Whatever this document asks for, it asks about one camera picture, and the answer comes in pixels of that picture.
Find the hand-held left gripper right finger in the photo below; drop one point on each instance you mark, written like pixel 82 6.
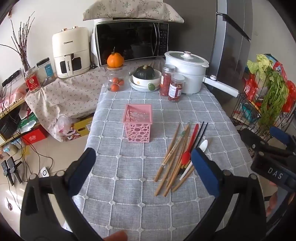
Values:
pixel 203 166

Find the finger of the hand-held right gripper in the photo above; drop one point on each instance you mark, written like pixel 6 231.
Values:
pixel 279 135
pixel 253 139

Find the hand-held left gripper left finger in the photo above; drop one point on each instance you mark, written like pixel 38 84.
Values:
pixel 85 160

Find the pink plastic utensil basket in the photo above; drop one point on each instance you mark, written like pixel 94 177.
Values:
pixel 138 125

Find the person's right hand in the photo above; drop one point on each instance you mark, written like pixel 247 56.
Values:
pixel 272 201

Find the person's left hand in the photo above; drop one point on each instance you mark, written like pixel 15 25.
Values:
pixel 115 235

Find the white plastic spoon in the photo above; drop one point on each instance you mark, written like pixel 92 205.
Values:
pixel 203 145

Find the black chopstick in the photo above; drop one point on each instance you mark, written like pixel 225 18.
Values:
pixel 198 134
pixel 202 134

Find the yellow cardboard box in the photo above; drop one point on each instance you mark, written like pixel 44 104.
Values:
pixel 82 126

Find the pink plastic bag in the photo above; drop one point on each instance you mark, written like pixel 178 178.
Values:
pixel 62 126

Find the white power adapter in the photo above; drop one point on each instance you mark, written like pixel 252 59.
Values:
pixel 44 172

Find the green leafy herbs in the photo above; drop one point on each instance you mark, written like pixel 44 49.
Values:
pixel 275 92

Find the red plastic bag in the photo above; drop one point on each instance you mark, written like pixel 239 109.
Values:
pixel 290 92

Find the grey checked tablecloth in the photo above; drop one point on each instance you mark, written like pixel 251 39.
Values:
pixel 129 185

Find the red snack package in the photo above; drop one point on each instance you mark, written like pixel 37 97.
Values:
pixel 251 87

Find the red cardboard box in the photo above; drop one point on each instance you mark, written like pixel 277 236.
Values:
pixel 34 136

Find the floral side table cloth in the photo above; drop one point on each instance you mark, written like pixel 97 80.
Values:
pixel 74 95

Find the napa cabbage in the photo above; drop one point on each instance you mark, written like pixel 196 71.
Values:
pixel 259 62

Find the blue cardboard box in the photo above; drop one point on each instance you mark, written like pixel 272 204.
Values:
pixel 271 58

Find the small orange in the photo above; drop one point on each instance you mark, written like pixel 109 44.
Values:
pixel 121 82
pixel 115 80
pixel 115 87

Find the short red spice jar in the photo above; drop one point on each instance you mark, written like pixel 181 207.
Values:
pixel 175 89

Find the clear glass jar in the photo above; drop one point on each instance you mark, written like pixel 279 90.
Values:
pixel 111 74

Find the wooden shelf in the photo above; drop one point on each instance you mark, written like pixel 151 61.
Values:
pixel 12 106

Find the tall red spice jar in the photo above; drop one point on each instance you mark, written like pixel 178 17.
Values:
pixel 167 81

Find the white dish with green knob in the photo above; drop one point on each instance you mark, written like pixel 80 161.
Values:
pixel 152 87

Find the red label glass jar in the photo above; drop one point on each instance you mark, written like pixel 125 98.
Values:
pixel 32 81

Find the grey refrigerator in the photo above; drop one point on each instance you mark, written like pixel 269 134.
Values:
pixel 231 46

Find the white electric cooking pot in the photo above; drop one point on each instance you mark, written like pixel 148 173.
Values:
pixel 187 69

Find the white floral bowl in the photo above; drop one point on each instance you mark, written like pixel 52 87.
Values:
pixel 143 81

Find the black lid plastic jar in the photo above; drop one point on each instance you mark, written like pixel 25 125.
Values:
pixel 47 69

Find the large orange fruit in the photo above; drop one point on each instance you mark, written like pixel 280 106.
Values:
pixel 115 59

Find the dark green squash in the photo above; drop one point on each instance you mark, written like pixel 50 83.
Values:
pixel 143 72

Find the black power strip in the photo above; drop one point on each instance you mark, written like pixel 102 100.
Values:
pixel 10 78

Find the cream air fryer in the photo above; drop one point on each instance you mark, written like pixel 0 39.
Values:
pixel 69 44

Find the black microwave oven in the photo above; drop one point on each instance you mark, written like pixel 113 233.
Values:
pixel 128 41

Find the bare dry branches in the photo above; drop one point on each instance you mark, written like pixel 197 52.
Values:
pixel 23 41

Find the floral microwave cover cloth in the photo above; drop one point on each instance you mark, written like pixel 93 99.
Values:
pixel 131 10

